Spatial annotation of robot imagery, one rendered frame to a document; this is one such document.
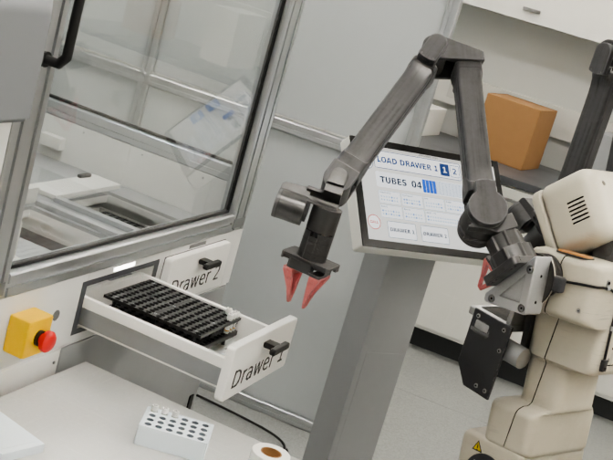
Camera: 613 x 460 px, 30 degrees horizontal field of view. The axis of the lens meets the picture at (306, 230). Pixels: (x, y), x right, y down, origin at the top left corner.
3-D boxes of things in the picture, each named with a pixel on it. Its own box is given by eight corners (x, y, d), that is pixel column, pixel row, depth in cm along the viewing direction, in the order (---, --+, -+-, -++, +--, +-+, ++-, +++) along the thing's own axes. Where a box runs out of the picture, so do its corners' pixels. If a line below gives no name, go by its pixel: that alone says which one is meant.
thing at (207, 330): (240, 320, 233) (241, 318, 233) (200, 339, 217) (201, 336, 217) (233, 317, 234) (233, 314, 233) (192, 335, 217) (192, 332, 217)
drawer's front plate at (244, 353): (284, 365, 237) (298, 317, 234) (221, 402, 210) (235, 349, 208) (276, 362, 237) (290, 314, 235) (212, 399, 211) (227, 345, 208)
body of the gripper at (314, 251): (292, 254, 224) (303, 219, 222) (337, 274, 220) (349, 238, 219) (278, 258, 218) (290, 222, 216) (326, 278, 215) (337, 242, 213)
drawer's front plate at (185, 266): (220, 284, 276) (232, 242, 273) (160, 307, 249) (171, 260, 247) (213, 281, 277) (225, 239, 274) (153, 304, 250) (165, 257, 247)
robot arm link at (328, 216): (342, 209, 213) (345, 203, 219) (307, 197, 213) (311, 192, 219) (330, 244, 215) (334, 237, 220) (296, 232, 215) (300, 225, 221)
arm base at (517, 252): (516, 262, 209) (555, 263, 217) (499, 224, 212) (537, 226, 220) (483, 286, 214) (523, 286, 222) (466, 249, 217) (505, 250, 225)
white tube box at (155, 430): (209, 443, 207) (214, 424, 206) (202, 463, 198) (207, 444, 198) (142, 423, 207) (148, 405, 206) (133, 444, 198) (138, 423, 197)
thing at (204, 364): (275, 357, 236) (283, 330, 234) (218, 390, 212) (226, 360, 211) (114, 288, 248) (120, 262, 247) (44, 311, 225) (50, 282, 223)
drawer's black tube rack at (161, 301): (233, 346, 234) (241, 317, 233) (192, 366, 218) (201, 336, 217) (142, 307, 242) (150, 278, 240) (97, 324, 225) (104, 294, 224)
